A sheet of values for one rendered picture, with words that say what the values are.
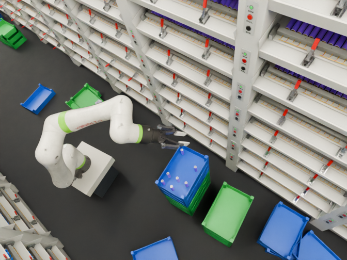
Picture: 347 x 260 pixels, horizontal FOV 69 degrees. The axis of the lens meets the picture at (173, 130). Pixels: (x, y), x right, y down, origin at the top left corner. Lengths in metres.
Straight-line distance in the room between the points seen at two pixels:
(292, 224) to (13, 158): 2.47
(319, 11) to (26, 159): 2.55
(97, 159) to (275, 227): 1.35
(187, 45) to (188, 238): 1.36
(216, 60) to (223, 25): 0.20
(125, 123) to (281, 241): 1.32
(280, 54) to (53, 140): 1.10
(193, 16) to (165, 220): 1.47
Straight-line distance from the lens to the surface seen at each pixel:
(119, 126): 1.14
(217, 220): 1.68
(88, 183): 1.93
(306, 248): 2.07
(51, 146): 1.39
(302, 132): 1.24
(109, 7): 1.63
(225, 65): 1.17
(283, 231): 1.97
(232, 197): 1.71
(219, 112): 1.48
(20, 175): 2.73
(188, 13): 1.12
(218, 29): 1.04
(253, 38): 0.95
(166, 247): 2.02
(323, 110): 1.09
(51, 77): 3.24
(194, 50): 1.24
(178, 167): 1.61
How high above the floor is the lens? 1.98
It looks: 60 degrees down
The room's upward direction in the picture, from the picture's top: 18 degrees counter-clockwise
